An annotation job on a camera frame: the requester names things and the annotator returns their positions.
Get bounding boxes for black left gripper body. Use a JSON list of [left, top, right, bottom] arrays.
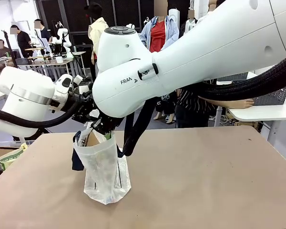
[[71, 92, 100, 124]]

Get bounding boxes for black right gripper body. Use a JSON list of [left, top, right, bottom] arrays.
[[91, 114, 123, 138]]

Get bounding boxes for clear plastic bag blue handles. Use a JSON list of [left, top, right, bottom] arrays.
[[71, 123, 132, 205]]

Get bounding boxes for person's right forearm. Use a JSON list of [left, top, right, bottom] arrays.
[[197, 96, 244, 109]]

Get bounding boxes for person's right hand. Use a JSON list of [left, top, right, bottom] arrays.
[[240, 98, 255, 109]]

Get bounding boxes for spiral notebook brown cover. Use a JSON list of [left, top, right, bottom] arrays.
[[82, 132, 102, 146]]

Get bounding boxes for wooden top background table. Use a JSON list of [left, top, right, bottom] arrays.
[[15, 56, 75, 81]]

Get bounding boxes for mannequin with beige jacket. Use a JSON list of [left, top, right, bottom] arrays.
[[84, 1, 110, 82]]

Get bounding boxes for person in striped shirt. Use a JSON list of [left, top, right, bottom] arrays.
[[174, 80, 220, 129]]

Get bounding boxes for standing person dark suit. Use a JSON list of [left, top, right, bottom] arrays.
[[33, 18, 53, 44]]

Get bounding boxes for green printed cardboard box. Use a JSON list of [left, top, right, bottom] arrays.
[[0, 142, 29, 171]]

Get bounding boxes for standing person black shirt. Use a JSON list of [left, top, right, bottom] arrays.
[[9, 25, 34, 58]]

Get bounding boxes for black tripod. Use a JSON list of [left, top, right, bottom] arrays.
[[0, 30, 20, 69]]

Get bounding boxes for seated person dark shirt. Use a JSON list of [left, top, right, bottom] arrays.
[[0, 40, 13, 58]]

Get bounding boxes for figure red shirt blue jacket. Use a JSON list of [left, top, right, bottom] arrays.
[[139, 0, 181, 53]]

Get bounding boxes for mannequin in white green top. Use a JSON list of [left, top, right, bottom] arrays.
[[184, 9, 199, 34]]

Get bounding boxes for white side table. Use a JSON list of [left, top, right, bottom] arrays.
[[215, 71, 286, 142]]

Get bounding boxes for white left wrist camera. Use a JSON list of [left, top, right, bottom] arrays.
[[73, 74, 90, 94]]

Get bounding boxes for black left arm cable sleeve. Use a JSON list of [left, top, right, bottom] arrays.
[[0, 95, 87, 129]]

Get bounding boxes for black arm cable sleeve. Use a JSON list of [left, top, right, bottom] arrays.
[[121, 51, 286, 157], [0, 95, 87, 129]]

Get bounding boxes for black right arm cable sleeve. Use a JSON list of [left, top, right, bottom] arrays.
[[121, 51, 286, 157]]

